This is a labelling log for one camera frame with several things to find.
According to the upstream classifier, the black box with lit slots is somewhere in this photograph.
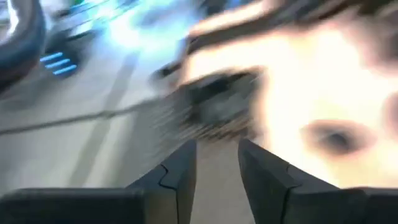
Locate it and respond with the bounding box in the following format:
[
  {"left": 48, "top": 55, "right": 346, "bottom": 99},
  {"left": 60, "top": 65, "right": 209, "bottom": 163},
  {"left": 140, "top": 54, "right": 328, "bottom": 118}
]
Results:
[{"left": 39, "top": 51, "right": 78, "bottom": 77}]

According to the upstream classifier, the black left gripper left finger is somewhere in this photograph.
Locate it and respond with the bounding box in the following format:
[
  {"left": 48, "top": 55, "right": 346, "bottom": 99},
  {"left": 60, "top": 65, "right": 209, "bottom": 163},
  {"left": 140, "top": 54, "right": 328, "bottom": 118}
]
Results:
[{"left": 126, "top": 139, "right": 198, "bottom": 224}]

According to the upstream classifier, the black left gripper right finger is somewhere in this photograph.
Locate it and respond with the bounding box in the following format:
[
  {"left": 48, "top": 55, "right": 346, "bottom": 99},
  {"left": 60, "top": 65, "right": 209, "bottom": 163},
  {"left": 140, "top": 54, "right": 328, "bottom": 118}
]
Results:
[{"left": 238, "top": 138, "right": 340, "bottom": 224}]

